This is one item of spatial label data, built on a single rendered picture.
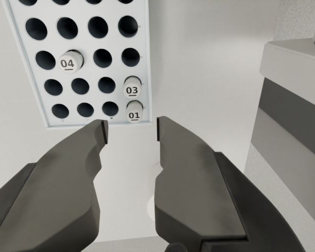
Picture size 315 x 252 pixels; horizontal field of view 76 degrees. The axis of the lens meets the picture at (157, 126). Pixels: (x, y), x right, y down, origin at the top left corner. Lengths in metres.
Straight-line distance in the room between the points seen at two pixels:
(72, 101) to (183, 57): 0.10
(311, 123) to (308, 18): 0.66
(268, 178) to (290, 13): 0.99
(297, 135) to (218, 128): 0.36
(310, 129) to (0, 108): 0.57
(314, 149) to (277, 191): 1.21
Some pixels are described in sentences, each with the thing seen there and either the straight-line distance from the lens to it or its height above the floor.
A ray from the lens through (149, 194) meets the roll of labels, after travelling 0.22.
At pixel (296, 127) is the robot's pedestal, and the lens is 0.59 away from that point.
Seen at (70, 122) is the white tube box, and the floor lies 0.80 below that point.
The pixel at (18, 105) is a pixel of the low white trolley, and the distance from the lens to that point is 0.23.
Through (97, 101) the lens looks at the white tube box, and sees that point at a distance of 0.16.
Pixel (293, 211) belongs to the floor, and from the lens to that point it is 2.00.
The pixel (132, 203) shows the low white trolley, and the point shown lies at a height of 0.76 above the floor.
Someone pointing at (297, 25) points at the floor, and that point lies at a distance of 1.16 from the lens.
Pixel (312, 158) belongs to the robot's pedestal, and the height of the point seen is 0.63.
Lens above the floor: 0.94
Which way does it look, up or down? 59 degrees down
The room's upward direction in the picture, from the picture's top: 172 degrees clockwise
